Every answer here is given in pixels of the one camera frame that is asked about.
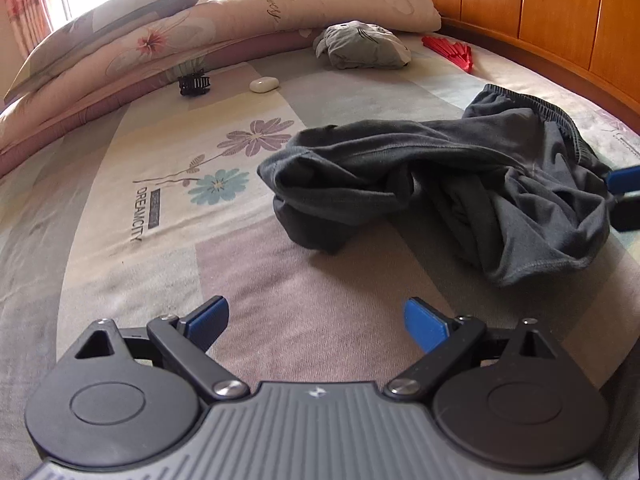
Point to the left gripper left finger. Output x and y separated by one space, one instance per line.
183 344

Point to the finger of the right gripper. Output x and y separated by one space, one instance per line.
625 214
623 180

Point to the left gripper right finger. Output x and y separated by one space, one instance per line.
447 344

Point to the dark grey trousers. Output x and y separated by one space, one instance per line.
513 180

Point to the red folding fan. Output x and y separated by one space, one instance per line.
455 52

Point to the wooden orange headboard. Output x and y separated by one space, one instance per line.
588 46

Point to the black hair claw clip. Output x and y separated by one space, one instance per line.
196 84

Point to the white earbuds case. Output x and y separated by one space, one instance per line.
264 84

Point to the bundled grey white cloth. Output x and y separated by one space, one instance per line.
360 45

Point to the folded floral pink quilt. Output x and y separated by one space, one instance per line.
88 88

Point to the grey floral pillow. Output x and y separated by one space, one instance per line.
69 44

